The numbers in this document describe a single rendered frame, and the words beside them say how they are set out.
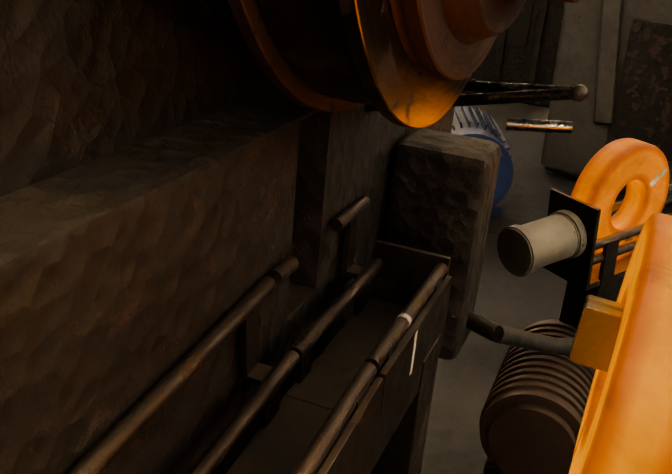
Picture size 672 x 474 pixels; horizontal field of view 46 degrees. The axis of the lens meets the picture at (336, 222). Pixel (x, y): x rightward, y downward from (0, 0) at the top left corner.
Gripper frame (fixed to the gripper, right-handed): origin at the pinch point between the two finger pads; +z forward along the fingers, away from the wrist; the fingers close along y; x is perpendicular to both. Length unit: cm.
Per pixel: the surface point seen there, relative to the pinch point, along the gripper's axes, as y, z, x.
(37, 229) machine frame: -9.1, 27.7, 1.3
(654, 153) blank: 65, 0, -8
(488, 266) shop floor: 191, 32, -87
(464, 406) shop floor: 115, 20, -86
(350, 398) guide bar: 7.8, 16.2, -14.4
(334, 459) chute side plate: 3.0, 15.3, -15.7
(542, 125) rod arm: 27.7, 10.0, 2.1
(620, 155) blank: 60, 4, -8
